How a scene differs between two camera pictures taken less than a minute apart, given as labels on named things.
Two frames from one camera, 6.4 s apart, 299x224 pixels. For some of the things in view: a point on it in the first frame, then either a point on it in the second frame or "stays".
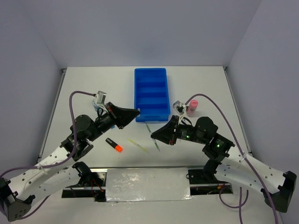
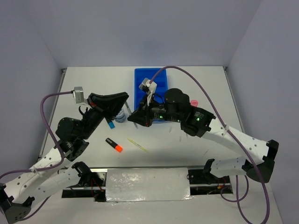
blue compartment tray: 152,94 stays
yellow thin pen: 138,145 stays
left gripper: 121,116 → 108,106
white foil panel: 131,185 stays
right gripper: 167,133 → 142,115
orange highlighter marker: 118,148 stays
